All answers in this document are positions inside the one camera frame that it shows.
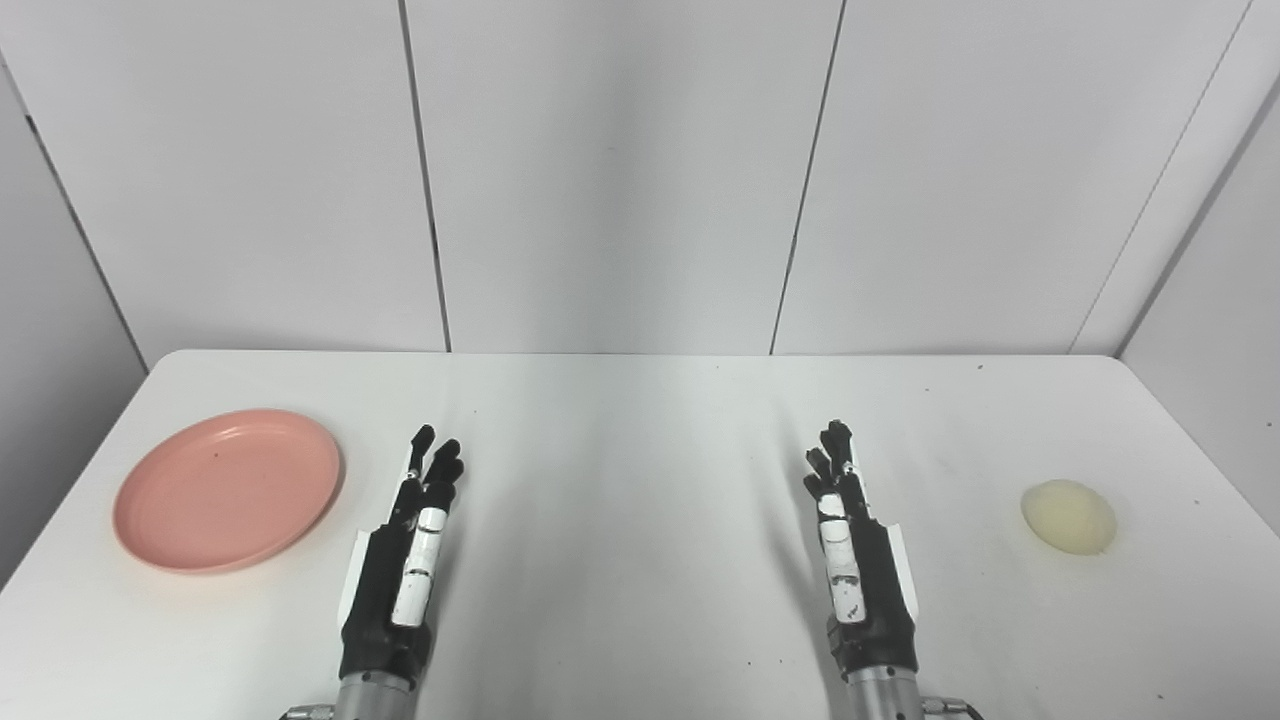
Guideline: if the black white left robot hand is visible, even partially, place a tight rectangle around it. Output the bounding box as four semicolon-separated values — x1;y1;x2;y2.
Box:
340;425;466;687

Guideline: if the pink round plate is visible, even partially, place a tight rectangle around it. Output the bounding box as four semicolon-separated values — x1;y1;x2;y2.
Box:
113;408;343;575

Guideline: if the pale yellow steamed bun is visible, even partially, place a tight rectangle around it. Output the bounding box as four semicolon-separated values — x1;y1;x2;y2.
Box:
1020;479;1118;555

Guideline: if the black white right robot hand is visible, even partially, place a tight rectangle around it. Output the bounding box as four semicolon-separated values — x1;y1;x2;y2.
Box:
803;420;919;681

